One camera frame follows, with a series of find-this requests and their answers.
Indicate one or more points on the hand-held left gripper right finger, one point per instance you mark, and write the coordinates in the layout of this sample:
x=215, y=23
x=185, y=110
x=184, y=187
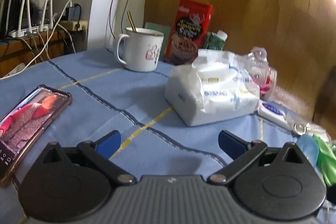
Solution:
x=229, y=144

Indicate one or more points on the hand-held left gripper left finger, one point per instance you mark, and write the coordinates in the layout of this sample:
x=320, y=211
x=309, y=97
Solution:
x=109, y=144

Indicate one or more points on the white packet with blue label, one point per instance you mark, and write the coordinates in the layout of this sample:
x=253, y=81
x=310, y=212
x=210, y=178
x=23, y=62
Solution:
x=273, y=111

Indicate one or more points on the green packet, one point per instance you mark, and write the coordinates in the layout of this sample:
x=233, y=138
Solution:
x=326, y=158

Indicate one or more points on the white tissue pack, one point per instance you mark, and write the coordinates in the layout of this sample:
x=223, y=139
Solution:
x=210, y=98

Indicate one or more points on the blue tablecloth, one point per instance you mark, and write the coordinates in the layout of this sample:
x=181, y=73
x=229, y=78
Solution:
x=118, y=87

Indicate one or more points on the pink scrunchie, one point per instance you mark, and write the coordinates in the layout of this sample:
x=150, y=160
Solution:
x=265, y=87

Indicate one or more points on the metal keyring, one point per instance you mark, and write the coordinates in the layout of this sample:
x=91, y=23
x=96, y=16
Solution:
x=299, y=128

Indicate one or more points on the plastic wrapped cup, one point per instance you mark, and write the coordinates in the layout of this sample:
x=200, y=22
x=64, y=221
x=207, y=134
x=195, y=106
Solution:
x=262, y=71

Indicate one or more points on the smartphone with lit screen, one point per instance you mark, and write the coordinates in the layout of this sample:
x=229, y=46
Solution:
x=23, y=129

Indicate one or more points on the white enamel mug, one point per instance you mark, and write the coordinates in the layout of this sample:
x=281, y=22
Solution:
x=141, y=53

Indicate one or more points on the green and white carton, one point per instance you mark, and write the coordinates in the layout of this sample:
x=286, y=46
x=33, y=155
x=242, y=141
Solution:
x=215, y=41

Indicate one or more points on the red food box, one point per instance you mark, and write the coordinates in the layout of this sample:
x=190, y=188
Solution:
x=189, y=27

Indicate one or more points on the gold metal spoon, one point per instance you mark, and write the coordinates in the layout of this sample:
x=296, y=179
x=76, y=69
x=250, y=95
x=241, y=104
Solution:
x=131, y=22

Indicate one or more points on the beige power strip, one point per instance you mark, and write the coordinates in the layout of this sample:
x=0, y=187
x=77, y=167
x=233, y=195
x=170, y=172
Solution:
x=71, y=24

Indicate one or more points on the teal card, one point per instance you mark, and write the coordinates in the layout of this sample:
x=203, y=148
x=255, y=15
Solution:
x=157, y=27

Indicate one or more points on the wooden shelf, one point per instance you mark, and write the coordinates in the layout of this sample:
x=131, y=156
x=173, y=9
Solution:
x=15, y=53

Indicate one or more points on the black charger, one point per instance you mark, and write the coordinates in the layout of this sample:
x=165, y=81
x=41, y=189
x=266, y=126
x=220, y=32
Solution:
x=73, y=12

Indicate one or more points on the white router with antennas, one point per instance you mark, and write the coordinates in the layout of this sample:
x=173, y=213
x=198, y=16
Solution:
x=26, y=29

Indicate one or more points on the brown cardboard sheet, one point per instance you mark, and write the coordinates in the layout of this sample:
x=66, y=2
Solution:
x=262, y=3

